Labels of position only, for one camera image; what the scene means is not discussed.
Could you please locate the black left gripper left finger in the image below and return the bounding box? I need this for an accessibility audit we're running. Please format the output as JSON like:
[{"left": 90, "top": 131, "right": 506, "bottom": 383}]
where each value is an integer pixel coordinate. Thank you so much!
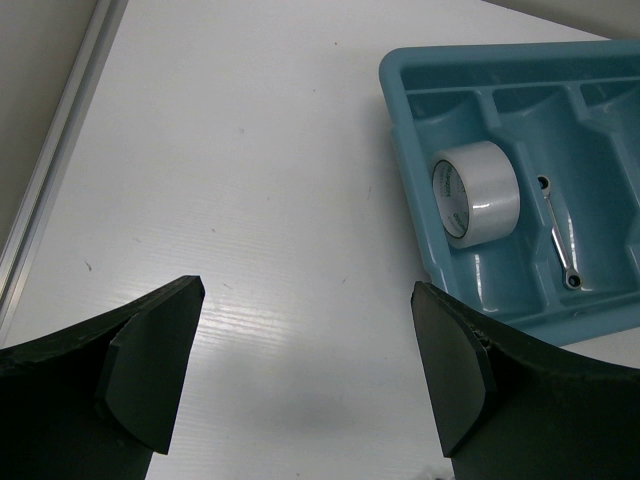
[{"left": 1, "top": 275, "right": 205, "bottom": 479}]

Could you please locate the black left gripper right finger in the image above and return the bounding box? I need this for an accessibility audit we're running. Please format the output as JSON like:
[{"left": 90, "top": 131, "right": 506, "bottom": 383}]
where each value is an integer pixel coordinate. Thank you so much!
[{"left": 411, "top": 282, "right": 639, "bottom": 479}]

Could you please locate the small silver ratchet wrench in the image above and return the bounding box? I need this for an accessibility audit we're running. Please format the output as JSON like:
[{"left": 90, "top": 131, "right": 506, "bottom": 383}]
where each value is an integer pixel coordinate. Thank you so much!
[{"left": 537, "top": 175, "right": 582, "bottom": 291}]

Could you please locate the white tape roll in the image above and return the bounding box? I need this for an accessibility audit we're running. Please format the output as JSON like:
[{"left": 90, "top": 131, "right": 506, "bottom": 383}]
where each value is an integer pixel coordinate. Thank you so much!
[{"left": 430, "top": 141, "right": 520, "bottom": 249}]

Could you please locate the blue four-compartment tray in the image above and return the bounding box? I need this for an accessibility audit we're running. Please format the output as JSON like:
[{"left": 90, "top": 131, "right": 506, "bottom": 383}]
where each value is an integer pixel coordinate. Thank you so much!
[{"left": 379, "top": 40, "right": 639, "bottom": 345}]

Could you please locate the aluminium left side rail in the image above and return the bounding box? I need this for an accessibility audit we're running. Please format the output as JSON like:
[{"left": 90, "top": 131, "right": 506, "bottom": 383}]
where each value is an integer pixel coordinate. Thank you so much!
[{"left": 1, "top": 1, "right": 127, "bottom": 333}]

